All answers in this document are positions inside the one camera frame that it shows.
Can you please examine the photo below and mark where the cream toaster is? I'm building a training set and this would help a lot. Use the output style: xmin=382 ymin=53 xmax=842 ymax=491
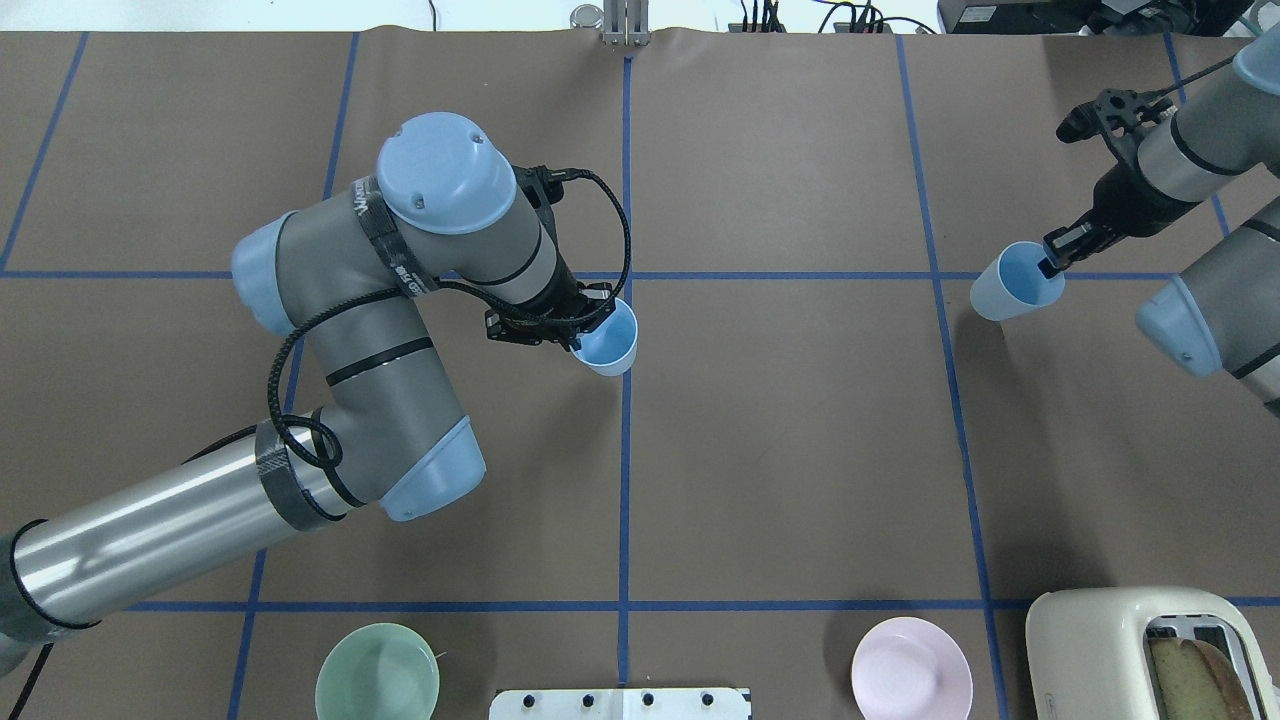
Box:
xmin=1025 ymin=585 xmax=1277 ymax=719

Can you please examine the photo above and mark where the pink bowl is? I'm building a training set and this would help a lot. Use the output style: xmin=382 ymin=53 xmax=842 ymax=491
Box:
xmin=849 ymin=616 xmax=974 ymax=719

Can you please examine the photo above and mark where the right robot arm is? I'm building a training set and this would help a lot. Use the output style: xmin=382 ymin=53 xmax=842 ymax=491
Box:
xmin=1036 ymin=28 xmax=1279 ymax=414

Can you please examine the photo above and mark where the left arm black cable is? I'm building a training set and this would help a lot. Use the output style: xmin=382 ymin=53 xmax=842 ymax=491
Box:
xmin=266 ymin=167 xmax=634 ymax=471

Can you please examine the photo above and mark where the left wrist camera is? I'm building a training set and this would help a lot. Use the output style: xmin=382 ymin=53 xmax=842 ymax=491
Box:
xmin=512 ymin=165 xmax=590 ymax=217

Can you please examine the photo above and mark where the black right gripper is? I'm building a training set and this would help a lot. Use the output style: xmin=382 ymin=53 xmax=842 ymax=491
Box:
xmin=1038 ymin=165 xmax=1199 ymax=279

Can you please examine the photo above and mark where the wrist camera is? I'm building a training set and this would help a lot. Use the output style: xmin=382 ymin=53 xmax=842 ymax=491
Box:
xmin=1055 ymin=88 xmax=1178 ymax=164
xmin=512 ymin=165 xmax=590 ymax=217

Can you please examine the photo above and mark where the bread slice in toaster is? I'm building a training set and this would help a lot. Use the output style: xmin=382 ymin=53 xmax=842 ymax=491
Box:
xmin=1148 ymin=637 xmax=1254 ymax=719

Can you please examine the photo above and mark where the grey metal clamp bracket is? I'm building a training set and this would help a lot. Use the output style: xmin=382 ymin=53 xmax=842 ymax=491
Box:
xmin=570 ymin=0 xmax=652 ymax=47

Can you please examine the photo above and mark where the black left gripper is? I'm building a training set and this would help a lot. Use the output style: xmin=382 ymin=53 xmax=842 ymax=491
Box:
xmin=485 ymin=277 xmax=617 ymax=352

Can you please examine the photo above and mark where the light blue cup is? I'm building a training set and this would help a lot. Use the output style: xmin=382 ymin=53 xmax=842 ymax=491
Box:
xmin=571 ymin=299 xmax=639 ymax=377
xmin=970 ymin=241 xmax=1068 ymax=322

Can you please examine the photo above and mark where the black device at back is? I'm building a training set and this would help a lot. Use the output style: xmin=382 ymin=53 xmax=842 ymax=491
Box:
xmin=936 ymin=1 xmax=1254 ymax=37

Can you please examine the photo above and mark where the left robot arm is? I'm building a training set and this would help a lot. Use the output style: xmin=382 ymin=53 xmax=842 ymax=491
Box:
xmin=3 ymin=111 xmax=622 ymax=673

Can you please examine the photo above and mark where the green bowl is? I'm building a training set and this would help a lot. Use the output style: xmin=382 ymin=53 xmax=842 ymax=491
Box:
xmin=314 ymin=623 xmax=442 ymax=719

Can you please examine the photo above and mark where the brown table mat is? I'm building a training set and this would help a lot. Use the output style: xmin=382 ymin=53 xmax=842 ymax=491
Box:
xmin=3 ymin=27 xmax=1277 ymax=719

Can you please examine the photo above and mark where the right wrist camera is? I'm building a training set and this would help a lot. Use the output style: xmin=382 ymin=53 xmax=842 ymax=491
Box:
xmin=1055 ymin=88 xmax=1178 ymax=164

